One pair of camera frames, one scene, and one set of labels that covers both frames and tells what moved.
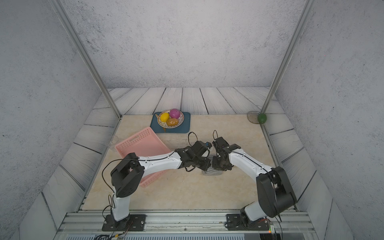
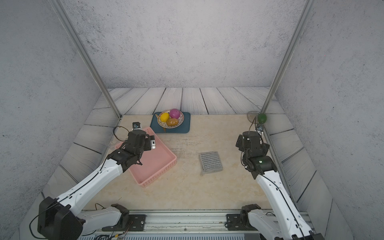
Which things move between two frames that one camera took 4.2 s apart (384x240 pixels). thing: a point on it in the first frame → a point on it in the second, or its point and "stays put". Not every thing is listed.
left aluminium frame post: x=72 y=31 stays put
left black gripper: x=207 y=164 → x=148 y=145
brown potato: x=172 y=121 stays put
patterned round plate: x=164 y=124 stays put
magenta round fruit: x=174 y=113 stays put
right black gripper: x=215 y=166 → x=240 y=142
